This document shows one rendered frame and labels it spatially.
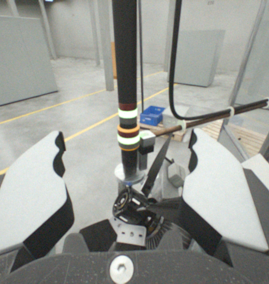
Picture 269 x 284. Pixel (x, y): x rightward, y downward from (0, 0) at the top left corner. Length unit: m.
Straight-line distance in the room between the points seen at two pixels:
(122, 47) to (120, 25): 0.03
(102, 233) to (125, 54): 0.65
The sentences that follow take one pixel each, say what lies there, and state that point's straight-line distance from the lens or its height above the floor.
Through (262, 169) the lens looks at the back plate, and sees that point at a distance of 0.70.
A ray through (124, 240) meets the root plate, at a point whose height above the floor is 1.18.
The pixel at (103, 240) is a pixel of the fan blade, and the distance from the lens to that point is 0.75.
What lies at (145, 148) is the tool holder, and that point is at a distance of 0.33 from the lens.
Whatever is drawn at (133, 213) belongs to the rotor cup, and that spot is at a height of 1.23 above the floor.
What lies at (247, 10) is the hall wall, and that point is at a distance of 12.38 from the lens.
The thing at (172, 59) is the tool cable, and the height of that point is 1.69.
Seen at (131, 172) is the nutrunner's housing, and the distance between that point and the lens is 0.36.
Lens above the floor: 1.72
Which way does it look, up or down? 33 degrees down
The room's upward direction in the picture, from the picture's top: 1 degrees counter-clockwise
